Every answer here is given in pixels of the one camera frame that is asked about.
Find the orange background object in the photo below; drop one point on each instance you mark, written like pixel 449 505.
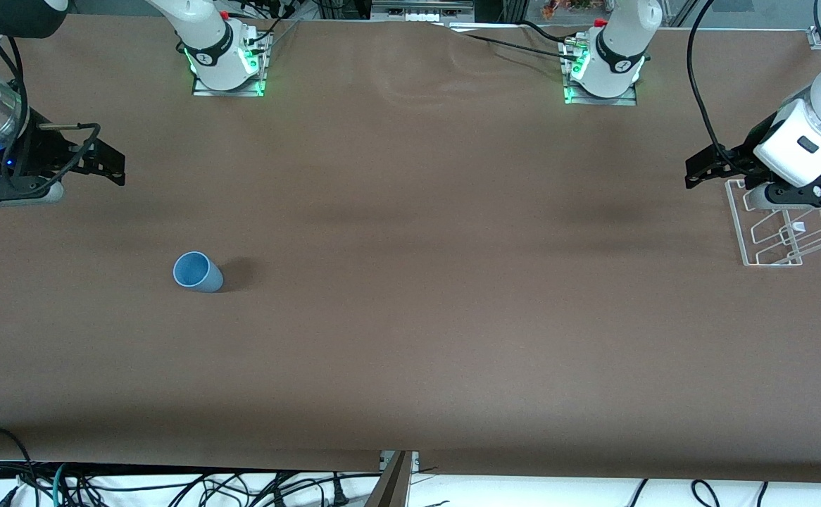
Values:
pixel 558 8

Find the dark frame post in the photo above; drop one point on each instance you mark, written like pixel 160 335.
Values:
pixel 514 8

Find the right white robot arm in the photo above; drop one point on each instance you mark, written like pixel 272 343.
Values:
pixel 208 42

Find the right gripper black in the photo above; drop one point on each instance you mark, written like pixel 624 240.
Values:
pixel 43 152

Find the brown table support beam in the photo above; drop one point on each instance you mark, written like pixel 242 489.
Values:
pixel 391 489

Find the blue plastic cup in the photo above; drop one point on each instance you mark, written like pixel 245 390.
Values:
pixel 199 276

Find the aluminium corner bracket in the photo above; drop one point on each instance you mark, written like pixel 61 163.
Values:
pixel 814 39

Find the small metal table bracket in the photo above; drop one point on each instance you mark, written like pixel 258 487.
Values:
pixel 384 461

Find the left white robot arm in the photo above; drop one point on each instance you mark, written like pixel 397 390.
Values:
pixel 618 53

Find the white power strip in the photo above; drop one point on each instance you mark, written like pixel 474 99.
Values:
pixel 424 17

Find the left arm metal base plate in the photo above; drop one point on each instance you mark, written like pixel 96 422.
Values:
pixel 597 101

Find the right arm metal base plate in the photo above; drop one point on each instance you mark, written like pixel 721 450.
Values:
pixel 203 90

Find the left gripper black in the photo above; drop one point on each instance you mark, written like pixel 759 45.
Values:
pixel 740 156

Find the brown table cover sheet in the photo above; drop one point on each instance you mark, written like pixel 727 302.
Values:
pixel 410 338

